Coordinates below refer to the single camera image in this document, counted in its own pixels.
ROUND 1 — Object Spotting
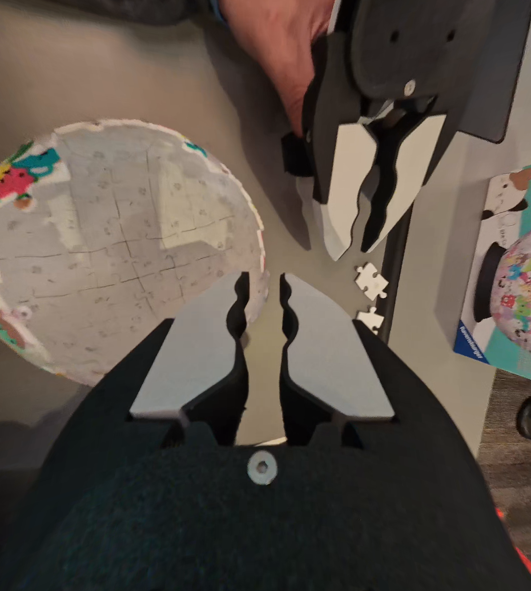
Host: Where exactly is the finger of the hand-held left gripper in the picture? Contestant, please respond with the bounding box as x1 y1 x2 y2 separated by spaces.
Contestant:
295 120 384 263
361 115 449 254

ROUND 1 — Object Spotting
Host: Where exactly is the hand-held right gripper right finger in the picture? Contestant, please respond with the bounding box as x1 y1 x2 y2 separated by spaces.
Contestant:
280 273 396 445

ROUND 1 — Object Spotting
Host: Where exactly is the person's left forearm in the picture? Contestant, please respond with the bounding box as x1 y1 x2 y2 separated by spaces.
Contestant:
49 0 212 26

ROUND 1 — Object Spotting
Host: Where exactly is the person's left hand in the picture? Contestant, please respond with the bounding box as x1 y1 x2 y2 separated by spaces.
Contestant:
218 0 337 135

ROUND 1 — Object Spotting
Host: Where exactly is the black mat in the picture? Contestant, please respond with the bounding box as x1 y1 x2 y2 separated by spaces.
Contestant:
458 0 531 144

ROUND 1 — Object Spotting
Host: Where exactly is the white puzzle piece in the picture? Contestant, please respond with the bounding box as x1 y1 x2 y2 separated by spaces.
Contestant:
355 307 386 335
354 263 389 301

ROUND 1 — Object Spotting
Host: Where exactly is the teal puzzle box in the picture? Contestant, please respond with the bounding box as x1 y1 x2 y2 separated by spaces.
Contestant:
452 155 531 384

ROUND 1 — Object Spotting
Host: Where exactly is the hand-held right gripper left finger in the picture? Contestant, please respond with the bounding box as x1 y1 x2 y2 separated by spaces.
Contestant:
130 272 250 445

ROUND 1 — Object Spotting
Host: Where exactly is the colourful puzzle ball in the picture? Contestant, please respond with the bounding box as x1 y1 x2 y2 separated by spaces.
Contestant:
0 119 271 387

